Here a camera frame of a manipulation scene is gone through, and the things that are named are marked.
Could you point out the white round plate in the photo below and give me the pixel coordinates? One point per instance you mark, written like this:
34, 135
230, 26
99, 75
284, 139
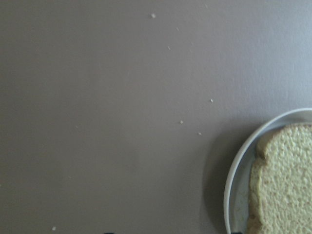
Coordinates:
236, 193

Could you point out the bread slice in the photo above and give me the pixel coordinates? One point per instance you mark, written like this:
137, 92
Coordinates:
280, 183

